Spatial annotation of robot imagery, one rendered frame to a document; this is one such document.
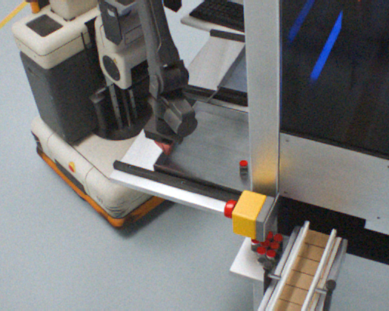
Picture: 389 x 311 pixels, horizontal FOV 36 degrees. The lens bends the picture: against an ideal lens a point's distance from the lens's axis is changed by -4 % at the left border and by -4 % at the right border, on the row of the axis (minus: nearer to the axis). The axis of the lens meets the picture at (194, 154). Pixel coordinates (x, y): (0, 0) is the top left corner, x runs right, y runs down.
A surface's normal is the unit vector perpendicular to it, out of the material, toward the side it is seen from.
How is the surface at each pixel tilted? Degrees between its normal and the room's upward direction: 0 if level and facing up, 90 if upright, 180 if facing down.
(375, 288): 90
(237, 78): 0
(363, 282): 90
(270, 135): 90
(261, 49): 90
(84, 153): 0
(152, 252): 0
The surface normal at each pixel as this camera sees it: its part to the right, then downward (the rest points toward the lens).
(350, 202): -0.42, 0.68
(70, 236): -0.09, -0.69
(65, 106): 0.67, 0.49
